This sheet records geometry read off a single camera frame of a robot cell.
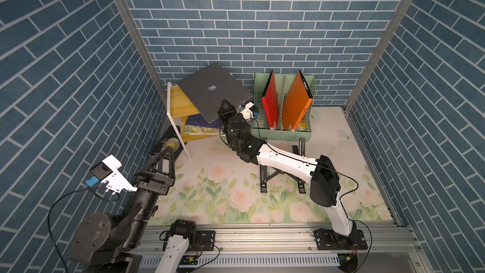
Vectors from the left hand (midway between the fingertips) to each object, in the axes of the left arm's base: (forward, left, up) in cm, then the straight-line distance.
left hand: (176, 151), depth 45 cm
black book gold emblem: (+37, +25, -45) cm, 63 cm away
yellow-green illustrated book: (+32, +7, -31) cm, 45 cm away
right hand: (+30, -7, -9) cm, 32 cm away
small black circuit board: (-17, +5, -50) cm, 53 cm away
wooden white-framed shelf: (+30, +11, -16) cm, 36 cm away
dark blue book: (+23, +2, -14) cm, 27 cm away
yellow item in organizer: (+49, -50, -45) cm, 83 cm away
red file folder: (+56, -31, -36) cm, 73 cm away
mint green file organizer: (+42, -48, -45) cm, 78 cm away
